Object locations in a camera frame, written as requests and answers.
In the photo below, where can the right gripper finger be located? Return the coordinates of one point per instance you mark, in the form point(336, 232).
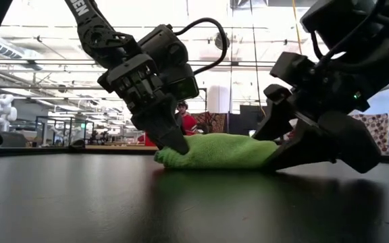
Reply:
point(323, 145)
point(279, 114)

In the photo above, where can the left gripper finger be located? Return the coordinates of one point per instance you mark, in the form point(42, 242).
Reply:
point(160, 125)

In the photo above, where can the green microfibre towel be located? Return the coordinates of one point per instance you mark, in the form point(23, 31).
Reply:
point(221, 152)

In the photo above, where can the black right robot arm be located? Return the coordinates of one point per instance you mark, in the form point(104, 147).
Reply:
point(350, 20)

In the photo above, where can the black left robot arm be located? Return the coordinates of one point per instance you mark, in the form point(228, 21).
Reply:
point(100, 37)

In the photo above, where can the red bin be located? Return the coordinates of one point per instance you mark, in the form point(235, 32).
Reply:
point(147, 141)

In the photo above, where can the person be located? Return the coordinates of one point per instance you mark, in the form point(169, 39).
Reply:
point(189, 123)

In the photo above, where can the black monitor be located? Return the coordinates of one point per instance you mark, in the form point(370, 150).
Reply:
point(241, 121)

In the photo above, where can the brown patterned cloth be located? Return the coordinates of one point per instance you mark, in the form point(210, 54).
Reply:
point(211, 121)

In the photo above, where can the polka dot cloth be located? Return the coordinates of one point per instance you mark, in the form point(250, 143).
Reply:
point(380, 131)

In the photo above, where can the white robot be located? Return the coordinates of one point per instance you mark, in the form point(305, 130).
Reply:
point(3, 111)

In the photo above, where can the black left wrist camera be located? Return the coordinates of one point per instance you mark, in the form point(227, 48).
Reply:
point(184, 84)

